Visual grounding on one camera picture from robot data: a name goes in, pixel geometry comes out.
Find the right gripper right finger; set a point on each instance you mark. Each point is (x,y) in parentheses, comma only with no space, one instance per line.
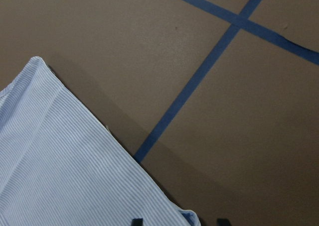
(223,222)

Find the brown paper table mat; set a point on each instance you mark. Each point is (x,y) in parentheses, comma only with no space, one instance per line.
(244,146)

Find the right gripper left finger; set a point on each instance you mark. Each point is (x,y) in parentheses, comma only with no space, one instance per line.
(137,222)

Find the light blue striped shirt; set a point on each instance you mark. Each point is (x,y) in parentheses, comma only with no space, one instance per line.
(59,166)

